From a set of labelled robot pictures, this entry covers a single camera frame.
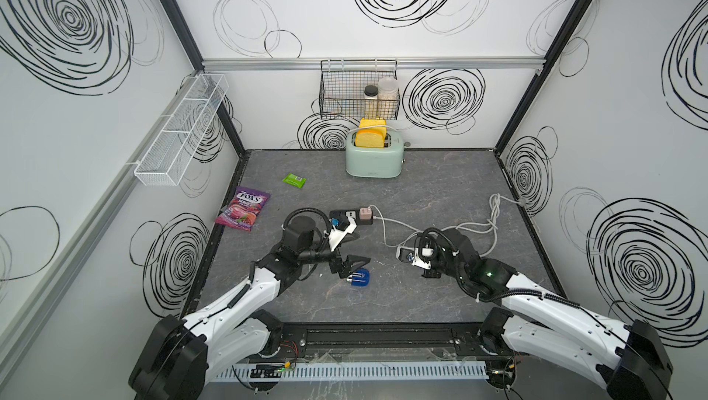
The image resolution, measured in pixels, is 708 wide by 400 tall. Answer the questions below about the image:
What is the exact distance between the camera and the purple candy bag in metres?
0.98

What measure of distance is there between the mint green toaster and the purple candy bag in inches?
14.1

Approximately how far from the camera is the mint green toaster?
103 cm
